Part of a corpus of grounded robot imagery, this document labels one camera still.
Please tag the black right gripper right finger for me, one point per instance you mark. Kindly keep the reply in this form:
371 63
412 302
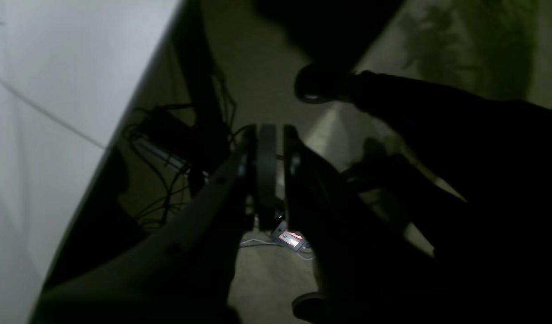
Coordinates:
368 274

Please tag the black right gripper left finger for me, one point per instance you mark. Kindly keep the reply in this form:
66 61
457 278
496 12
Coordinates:
182 272

